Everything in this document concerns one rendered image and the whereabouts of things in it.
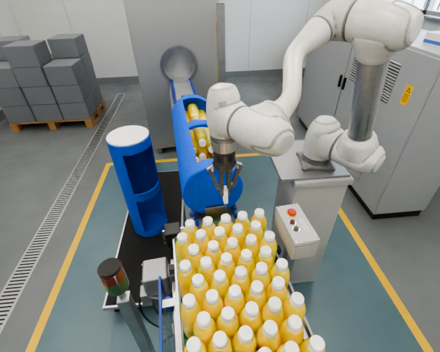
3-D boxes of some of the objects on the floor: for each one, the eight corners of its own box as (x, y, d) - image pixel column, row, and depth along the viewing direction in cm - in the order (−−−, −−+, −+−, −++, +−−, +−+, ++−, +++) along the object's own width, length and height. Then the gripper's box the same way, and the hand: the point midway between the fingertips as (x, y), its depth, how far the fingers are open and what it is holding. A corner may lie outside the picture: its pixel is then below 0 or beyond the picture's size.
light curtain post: (225, 177, 308) (223, 3, 205) (226, 180, 304) (225, 3, 200) (220, 178, 307) (215, 3, 204) (221, 181, 303) (216, 3, 199)
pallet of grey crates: (105, 107, 479) (84, 33, 407) (93, 127, 416) (64, 44, 344) (36, 110, 472) (2, 35, 400) (13, 132, 409) (-34, 48, 336)
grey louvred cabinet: (327, 118, 424) (353, 12, 336) (420, 216, 254) (522, 54, 166) (295, 120, 421) (312, 14, 333) (366, 221, 251) (441, 57, 163)
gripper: (240, 140, 92) (239, 193, 106) (202, 145, 90) (207, 198, 105) (246, 151, 86) (244, 205, 101) (206, 156, 84) (210, 211, 99)
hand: (225, 194), depth 101 cm, fingers closed
